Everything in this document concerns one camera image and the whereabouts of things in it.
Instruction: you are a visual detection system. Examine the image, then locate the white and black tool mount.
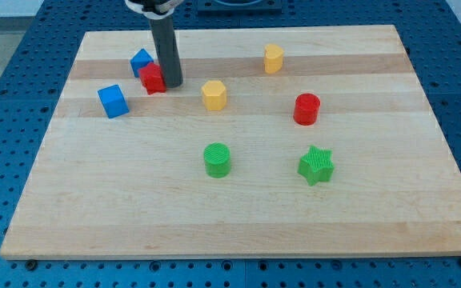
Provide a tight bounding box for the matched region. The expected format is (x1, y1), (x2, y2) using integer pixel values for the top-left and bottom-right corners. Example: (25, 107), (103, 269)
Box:
(124, 0), (184, 20)

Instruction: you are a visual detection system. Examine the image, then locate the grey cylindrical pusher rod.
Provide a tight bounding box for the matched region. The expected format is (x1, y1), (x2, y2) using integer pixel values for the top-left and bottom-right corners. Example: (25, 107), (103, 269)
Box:
(149, 16), (183, 88)

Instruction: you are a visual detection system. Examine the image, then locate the red star block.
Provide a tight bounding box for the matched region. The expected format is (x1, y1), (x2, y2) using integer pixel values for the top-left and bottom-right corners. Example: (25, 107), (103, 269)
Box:
(138, 62), (166, 95)

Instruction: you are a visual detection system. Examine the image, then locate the blue cube block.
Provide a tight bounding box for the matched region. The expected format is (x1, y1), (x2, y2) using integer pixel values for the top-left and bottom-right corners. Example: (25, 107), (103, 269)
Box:
(97, 85), (130, 118)

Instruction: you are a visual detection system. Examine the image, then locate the green star block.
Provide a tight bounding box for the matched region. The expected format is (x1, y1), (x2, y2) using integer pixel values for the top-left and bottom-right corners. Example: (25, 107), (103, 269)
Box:
(298, 146), (335, 186)

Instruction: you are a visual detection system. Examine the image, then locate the blue pentagon block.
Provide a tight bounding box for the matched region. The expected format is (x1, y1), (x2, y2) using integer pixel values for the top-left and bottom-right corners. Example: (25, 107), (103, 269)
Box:
(130, 48), (154, 78)

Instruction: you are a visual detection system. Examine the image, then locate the yellow hexagon block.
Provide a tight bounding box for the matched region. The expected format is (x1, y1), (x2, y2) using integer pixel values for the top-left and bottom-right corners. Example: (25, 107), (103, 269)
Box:
(201, 80), (227, 111)

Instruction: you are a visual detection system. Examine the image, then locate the yellow heart block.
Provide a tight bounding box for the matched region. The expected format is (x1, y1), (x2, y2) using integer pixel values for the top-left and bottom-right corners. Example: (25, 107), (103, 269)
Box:
(263, 43), (284, 74)

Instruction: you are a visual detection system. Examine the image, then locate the green cylinder block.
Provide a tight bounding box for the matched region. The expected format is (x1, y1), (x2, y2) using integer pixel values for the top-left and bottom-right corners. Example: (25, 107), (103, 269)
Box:
(203, 142), (231, 178)

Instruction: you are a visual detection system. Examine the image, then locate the red cylinder block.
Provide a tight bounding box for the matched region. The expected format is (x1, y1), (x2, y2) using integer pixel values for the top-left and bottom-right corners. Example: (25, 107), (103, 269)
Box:
(293, 93), (321, 126)

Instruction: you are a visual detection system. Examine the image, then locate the wooden board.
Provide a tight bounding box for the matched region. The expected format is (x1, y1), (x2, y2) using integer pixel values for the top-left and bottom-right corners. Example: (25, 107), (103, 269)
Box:
(0, 25), (461, 260)

